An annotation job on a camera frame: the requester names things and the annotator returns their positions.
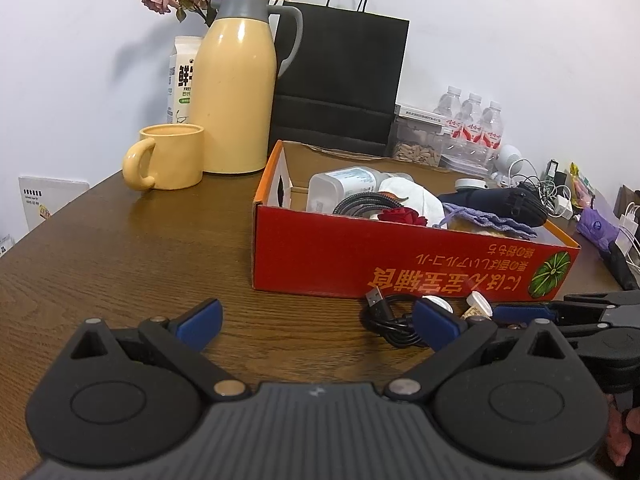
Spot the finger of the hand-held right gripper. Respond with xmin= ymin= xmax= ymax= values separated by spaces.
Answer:
xmin=492 ymin=304 xmax=640 ymax=340
xmin=562 ymin=289 xmax=640 ymax=311

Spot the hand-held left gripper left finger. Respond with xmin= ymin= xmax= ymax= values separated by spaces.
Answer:
xmin=70 ymin=298 xmax=250 ymax=402

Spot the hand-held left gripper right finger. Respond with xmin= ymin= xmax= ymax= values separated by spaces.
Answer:
xmin=386 ymin=301 xmax=581 ymax=403

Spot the small white cap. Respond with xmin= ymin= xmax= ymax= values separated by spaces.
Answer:
xmin=466 ymin=294 xmax=495 ymax=317

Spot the black usb cable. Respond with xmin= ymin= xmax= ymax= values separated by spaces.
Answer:
xmin=361 ymin=287 xmax=436 ymax=349

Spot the purple knit pouch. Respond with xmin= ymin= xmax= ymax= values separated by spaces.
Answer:
xmin=432 ymin=202 xmax=539 ymax=239

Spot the red cardboard box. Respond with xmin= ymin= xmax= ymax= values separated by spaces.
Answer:
xmin=251 ymin=139 xmax=582 ymax=304

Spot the navy zip case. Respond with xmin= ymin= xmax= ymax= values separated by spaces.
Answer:
xmin=437 ymin=182 xmax=549 ymax=229

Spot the artificial red rose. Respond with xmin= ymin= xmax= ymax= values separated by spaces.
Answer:
xmin=376 ymin=206 xmax=430 ymax=227

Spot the white cloth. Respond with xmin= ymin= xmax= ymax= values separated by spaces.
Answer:
xmin=377 ymin=175 xmax=446 ymax=226

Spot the black braided cable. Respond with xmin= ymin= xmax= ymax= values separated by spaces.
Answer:
xmin=332 ymin=192 xmax=401 ymax=219

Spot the person's right hand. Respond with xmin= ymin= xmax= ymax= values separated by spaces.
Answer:
xmin=607 ymin=400 xmax=640 ymax=467

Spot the dark cloth item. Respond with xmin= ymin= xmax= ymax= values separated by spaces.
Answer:
xmin=597 ymin=247 xmax=640 ymax=291

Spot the purple packet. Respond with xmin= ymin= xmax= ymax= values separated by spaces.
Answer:
xmin=576 ymin=207 xmax=626 ymax=251

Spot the white power adapter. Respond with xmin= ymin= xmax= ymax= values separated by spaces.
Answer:
xmin=617 ymin=202 xmax=640 ymax=254

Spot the colourful snack packet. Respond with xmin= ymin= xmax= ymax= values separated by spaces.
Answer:
xmin=570 ymin=162 xmax=597 ymax=209

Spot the black small device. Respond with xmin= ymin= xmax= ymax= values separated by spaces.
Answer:
xmin=545 ymin=159 xmax=569 ymax=186

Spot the yellow mug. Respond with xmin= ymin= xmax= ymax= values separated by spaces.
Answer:
xmin=122 ymin=123 xmax=206 ymax=192

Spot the white plastic bottle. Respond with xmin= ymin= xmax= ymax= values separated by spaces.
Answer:
xmin=306 ymin=166 xmax=386 ymax=215

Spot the clear container of seeds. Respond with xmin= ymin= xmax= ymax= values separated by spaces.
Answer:
xmin=390 ymin=115 xmax=446 ymax=167

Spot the clear water bottle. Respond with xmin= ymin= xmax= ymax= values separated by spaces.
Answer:
xmin=475 ymin=101 xmax=504 ymax=166
xmin=452 ymin=92 xmax=484 ymax=161
xmin=432 ymin=86 xmax=462 ymax=136

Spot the yellow thermos jug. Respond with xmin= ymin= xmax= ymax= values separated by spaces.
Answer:
xmin=187 ymin=0 xmax=305 ymax=175

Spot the white milk carton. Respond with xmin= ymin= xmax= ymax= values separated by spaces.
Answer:
xmin=166 ymin=36 xmax=204 ymax=125

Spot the black paper bag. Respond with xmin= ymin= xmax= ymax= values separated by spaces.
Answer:
xmin=272 ymin=0 xmax=411 ymax=159

